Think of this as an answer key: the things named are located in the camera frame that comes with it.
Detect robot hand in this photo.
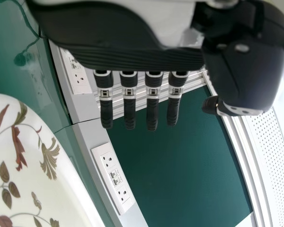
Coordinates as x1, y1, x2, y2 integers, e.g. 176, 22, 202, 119
26, 0, 284, 132

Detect plate with brown leaf pattern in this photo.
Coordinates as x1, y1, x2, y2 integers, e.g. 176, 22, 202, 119
0, 93, 102, 227

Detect white socket strip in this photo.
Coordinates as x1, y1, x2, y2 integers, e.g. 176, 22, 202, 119
91, 142, 135, 216
61, 49, 92, 95

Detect white perforated panel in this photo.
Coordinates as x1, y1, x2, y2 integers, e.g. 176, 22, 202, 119
242, 107, 284, 227

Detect grey aluminium table rail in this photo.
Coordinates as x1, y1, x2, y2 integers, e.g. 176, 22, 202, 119
71, 118, 149, 227
48, 39, 102, 125

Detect white aluminium frame rail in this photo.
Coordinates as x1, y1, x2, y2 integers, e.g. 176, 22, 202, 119
201, 70, 272, 227

